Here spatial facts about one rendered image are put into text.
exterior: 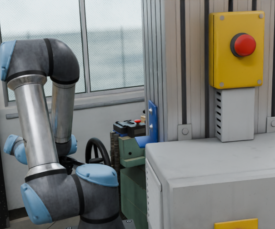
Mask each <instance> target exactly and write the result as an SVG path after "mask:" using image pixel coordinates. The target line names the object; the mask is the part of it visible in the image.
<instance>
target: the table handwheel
mask: <svg viewBox="0 0 275 229"><path fill-rule="evenodd" d="M92 146H93V147H94V153H95V158H98V157H99V156H98V149H99V151H100V153H101V156H102V159H103V161H104V164H103V163H102V162H101V163H97V164H103V165H107V166H109V167H112V166H111V162H110V158H109V155H108V153H107V150H106V148H105V146H104V145H103V143H102V142H101V141H100V140H99V139H98V138H95V137H93V138H91V139H89V140H88V142H87V145H86V149H85V163H87V164H89V160H90V159H91V151H92ZM97 148H98V149H97ZM125 168H126V167H124V166H123V165H121V164H120V169H125Z"/></svg>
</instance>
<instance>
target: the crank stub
mask: <svg viewBox="0 0 275 229"><path fill-rule="evenodd" d="M100 162H103V159H102V158H93V159H90V160H89V164H97V163H100Z"/></svg>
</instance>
